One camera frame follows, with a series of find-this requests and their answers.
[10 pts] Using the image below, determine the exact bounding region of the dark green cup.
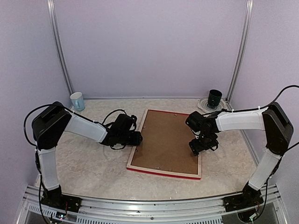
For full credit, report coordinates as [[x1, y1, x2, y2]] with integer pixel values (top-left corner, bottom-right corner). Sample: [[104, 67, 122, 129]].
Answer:
[[207, 89, 222, 109]]

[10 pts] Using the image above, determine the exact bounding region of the left aluminium corner post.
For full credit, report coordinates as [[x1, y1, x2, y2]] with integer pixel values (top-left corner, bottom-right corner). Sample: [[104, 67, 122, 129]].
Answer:
[[47, 0, 74, 95]]

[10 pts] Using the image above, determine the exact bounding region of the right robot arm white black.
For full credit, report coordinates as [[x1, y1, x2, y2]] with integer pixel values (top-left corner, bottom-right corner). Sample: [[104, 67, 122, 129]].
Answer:
[[185, 102, 294, 210]]

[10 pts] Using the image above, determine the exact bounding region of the right aluminium corner post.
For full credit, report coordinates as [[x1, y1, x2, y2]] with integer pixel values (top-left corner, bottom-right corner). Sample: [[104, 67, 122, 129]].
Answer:
[[226, 0, 254, 103]]

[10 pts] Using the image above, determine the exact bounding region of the aluminium corner post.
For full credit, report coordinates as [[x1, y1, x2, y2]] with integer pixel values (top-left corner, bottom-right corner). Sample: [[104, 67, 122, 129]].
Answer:
[[226, 0, 254, 103], [47, 0, 74, 95]]

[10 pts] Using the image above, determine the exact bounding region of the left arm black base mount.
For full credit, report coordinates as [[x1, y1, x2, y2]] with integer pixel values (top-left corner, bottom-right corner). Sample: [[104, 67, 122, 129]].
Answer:
[[41, 195, 82, 213]]

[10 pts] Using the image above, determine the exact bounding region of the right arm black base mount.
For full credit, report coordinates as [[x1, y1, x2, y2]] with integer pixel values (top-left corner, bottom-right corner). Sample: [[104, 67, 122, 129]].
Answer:
[[223, 194, 264, 212]]

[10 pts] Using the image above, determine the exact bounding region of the light blue mug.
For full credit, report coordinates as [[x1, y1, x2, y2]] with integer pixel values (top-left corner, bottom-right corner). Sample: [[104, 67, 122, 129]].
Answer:
[[70, 92, 85, 112]]

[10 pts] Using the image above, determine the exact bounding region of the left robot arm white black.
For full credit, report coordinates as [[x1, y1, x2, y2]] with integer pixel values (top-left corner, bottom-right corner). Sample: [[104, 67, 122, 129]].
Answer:
[[32, 101, 143, 208]]

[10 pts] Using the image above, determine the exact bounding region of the white patterned plate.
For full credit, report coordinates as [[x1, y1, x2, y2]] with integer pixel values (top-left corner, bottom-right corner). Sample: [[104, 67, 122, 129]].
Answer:
[[197, 97, 227, 113]]

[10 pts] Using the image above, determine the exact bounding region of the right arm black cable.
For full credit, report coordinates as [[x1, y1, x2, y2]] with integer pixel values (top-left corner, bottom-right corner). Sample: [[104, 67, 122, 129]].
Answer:
[[203, 85, 299, 117]]

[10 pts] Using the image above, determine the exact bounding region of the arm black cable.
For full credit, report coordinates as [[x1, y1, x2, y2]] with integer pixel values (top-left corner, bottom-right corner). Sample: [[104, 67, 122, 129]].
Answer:
[[24, 104, 129, 147], [203, 85, 299, 117]]

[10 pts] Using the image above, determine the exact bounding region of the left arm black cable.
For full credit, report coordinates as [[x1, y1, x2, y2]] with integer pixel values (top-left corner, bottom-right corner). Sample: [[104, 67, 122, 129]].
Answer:
[[24, 104, 129, 147]]

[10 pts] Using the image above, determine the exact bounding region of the aluminium front rail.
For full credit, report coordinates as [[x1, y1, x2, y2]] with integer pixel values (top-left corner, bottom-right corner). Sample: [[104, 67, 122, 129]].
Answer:
[[17, 184, 287, 224]]

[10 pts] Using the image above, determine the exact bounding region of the red wooden picture frame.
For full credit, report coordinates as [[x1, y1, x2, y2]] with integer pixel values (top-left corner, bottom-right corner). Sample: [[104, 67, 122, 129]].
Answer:
[[126, 108, 202, 180]]

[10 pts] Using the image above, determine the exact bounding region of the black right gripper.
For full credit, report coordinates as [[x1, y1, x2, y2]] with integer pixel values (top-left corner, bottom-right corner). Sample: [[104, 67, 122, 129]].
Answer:
[[189, 132, 218, 156]]

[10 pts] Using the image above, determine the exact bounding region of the brown backing cardboard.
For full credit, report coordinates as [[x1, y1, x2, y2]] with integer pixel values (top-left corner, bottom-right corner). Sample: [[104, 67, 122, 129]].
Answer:
[[130, 110, 199, 175]]

